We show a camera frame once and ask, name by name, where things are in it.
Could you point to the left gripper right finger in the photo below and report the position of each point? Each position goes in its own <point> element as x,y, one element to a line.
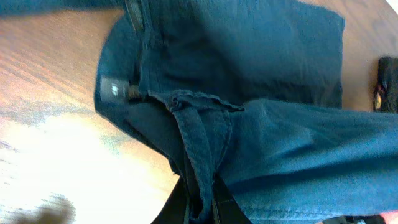
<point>225,208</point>

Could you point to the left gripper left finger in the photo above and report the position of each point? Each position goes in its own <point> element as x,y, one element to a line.
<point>177,208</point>

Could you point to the dark blue denim shorts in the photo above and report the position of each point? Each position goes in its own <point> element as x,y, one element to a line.
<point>250,91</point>

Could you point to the black garment with logo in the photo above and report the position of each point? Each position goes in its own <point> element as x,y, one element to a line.
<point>373,219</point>

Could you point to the red garment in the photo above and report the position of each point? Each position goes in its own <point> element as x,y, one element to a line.
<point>390,217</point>

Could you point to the black patterned shirt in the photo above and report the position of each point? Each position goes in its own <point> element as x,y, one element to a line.
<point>385,92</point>

